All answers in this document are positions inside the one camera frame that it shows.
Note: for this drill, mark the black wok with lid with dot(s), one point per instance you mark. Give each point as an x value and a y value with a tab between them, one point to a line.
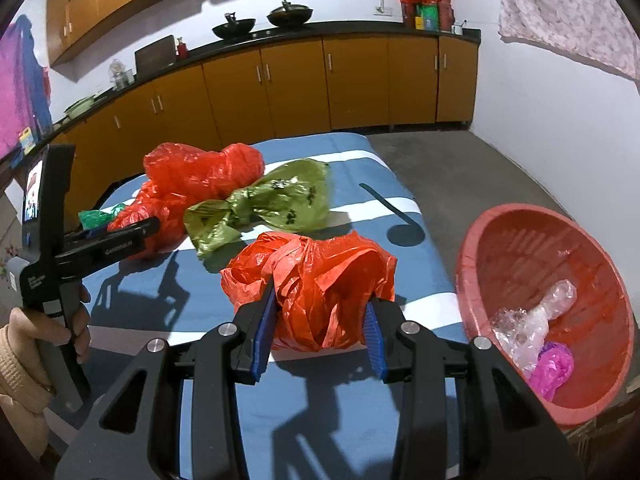
290	16

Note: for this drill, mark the pink floral hanging cloth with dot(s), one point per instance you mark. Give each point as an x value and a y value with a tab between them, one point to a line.
565	5

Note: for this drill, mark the red canister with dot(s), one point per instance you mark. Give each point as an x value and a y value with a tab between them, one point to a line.
408	15

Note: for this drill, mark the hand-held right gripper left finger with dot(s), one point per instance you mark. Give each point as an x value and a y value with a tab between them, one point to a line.
264	335

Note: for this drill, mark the white wall socket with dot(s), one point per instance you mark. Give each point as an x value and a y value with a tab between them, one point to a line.
383	10

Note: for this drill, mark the black kitchen countertop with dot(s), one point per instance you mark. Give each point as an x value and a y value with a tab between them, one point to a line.
360	27

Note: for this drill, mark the dark wooden cutting board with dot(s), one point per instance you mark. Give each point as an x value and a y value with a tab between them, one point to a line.
155	55

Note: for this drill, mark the red bottle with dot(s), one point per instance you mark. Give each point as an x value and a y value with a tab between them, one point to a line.
182	50

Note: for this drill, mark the cloudy clear plastic bag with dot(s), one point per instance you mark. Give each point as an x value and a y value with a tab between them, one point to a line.
560	300

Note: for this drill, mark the row of wooden base cabinets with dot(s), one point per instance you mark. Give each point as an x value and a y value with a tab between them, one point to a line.
300	80

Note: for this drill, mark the jar under plastic bag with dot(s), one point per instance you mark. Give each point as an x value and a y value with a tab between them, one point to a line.
120	75

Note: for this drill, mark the blue music note tablecloth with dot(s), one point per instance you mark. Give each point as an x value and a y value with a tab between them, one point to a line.
340	195

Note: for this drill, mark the magenta plastic bag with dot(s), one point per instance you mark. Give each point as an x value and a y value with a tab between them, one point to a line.
552	370

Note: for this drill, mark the olive green plastic bag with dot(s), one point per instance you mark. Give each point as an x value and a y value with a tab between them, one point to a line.
280	200

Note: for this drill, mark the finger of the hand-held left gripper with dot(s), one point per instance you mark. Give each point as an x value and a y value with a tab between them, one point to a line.
82	238
115	247

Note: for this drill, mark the red plastic basket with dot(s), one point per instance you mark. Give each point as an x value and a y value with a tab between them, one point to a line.
590	270

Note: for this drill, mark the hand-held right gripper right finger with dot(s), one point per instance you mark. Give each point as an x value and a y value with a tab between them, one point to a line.
374	345

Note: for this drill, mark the white cup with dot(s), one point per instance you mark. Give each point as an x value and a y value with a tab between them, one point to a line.
457	29

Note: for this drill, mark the large bubble wrap sheet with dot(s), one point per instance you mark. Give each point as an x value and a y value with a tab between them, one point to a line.
515	340

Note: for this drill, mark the purple and blue hanging cloth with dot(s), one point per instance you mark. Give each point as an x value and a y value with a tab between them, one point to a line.
20	90

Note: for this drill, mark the bright green plastic bag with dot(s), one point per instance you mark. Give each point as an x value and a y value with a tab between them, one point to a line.
97	217

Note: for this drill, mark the red plastic bag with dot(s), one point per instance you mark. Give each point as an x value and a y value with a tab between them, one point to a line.
320	290
195	175

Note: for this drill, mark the green box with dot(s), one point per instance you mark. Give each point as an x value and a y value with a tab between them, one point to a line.
426	17

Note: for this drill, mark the green enamel basin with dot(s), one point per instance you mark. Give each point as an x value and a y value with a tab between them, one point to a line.
80	107

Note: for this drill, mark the person's left hand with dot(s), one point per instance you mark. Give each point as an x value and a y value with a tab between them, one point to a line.
35	321

